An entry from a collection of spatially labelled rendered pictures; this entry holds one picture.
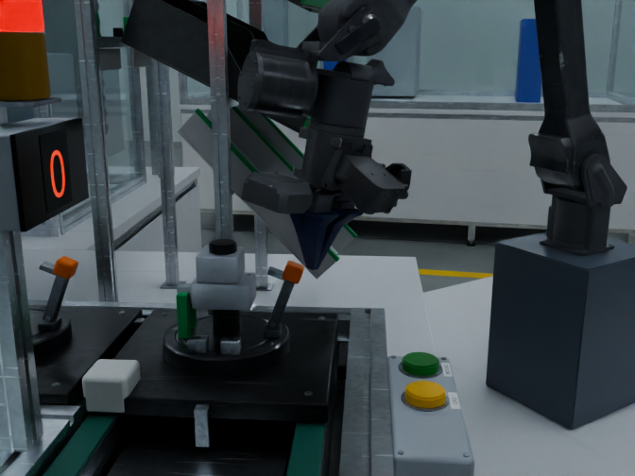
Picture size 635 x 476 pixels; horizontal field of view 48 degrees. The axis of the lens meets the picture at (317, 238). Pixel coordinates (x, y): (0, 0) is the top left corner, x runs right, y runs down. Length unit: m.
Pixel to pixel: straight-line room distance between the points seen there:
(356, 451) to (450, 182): 4.18
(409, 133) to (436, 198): 0.47
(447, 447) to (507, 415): 0.29
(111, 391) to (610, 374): 0.58
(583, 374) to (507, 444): 0.12
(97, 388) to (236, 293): 0.17
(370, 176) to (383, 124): 4.06
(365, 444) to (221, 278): 0.23
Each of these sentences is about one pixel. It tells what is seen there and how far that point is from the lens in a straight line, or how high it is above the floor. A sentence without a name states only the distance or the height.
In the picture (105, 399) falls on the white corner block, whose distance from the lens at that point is 0.74.
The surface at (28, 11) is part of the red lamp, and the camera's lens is 0.59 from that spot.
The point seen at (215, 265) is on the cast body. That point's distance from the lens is 0.76.
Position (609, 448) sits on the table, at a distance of 0.91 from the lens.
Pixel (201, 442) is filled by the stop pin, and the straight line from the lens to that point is 0.72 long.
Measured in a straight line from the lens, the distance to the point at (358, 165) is 0.70.
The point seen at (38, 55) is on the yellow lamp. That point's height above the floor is 1.29.
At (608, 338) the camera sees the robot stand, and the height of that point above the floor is 0.97.
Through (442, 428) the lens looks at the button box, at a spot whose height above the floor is 0.96.
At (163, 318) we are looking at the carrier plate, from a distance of 0.92.
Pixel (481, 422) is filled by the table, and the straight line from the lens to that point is 0.91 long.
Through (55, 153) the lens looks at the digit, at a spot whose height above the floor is 1.22.
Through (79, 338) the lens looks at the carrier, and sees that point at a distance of 0.88.
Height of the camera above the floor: 1.30
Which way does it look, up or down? 15 degrees down
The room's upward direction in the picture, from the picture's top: straight up
